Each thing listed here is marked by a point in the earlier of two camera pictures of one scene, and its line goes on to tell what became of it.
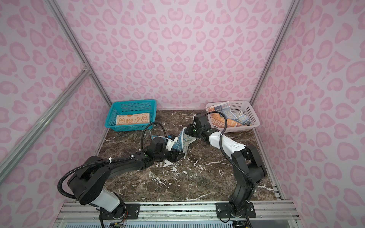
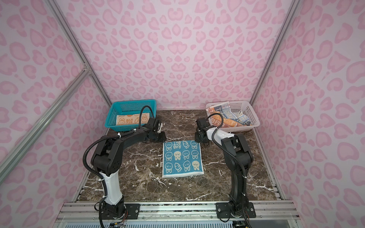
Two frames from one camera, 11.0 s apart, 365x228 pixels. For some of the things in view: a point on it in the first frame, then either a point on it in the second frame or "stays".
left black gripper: [175, 158] -> [163, 137]
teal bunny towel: [183, 139] -> [181, 158]
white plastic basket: [242, 106] stays
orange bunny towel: [132, 118] stays
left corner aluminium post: [64, 24] stays
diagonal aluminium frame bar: [7, 161] stays
